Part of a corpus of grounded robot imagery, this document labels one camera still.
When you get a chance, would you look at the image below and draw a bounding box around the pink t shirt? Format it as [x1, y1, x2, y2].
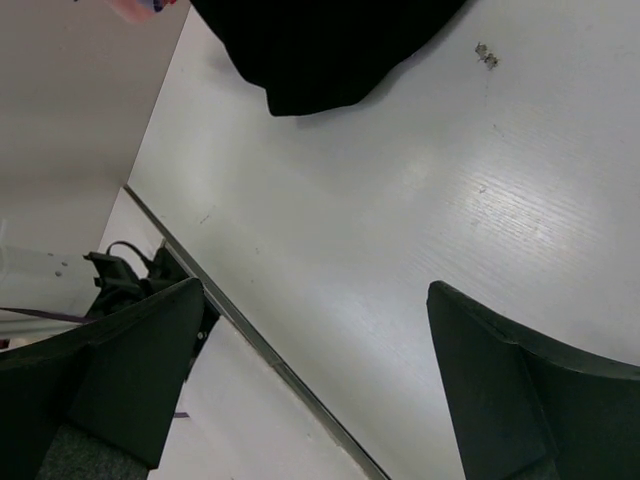
[106, 0, 157, 23]

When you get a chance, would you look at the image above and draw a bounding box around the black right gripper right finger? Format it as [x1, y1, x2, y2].
[427, 281, 639, 479]

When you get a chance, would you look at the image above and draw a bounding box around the black t shirt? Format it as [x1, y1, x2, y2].
[192, 0, 464, 117]

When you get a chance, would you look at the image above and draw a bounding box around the small debris on table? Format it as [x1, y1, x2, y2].
[475, 42, 500, 71]

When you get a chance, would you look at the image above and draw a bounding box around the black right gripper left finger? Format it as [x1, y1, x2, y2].
[1, 279, 204, 479]

